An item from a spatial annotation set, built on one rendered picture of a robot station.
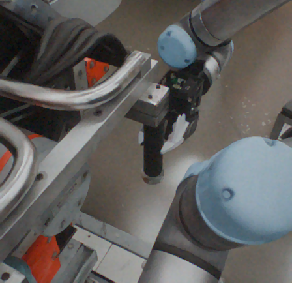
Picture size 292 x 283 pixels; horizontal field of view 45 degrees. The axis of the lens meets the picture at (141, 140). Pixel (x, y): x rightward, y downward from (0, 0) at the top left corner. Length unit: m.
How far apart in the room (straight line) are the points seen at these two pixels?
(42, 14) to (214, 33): 0.28
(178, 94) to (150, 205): 0.96
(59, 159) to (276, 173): 0.25
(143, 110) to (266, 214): 0.33
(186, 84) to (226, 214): 0.43
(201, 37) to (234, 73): 1.73
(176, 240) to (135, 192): 1.24
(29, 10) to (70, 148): 0.25
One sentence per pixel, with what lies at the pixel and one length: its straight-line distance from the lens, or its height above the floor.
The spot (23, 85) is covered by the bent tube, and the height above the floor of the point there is 1.01.
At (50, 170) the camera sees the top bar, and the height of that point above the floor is 0.98.
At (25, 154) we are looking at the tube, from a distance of 0.39.
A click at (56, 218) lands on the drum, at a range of 0.54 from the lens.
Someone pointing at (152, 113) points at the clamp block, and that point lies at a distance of 0.54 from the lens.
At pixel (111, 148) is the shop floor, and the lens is 1.78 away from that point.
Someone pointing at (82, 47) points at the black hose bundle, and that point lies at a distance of 0.51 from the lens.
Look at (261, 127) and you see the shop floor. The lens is 1.99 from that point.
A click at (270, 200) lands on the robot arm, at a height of 1.08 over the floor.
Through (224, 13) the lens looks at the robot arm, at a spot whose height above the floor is 1.04.
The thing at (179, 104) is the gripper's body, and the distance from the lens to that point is 0.66.
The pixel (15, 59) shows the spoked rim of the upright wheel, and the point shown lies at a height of 0.91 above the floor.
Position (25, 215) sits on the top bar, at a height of 0.98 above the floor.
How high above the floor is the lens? 1.28
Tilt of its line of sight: 45 degrees down
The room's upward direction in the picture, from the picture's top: straight up
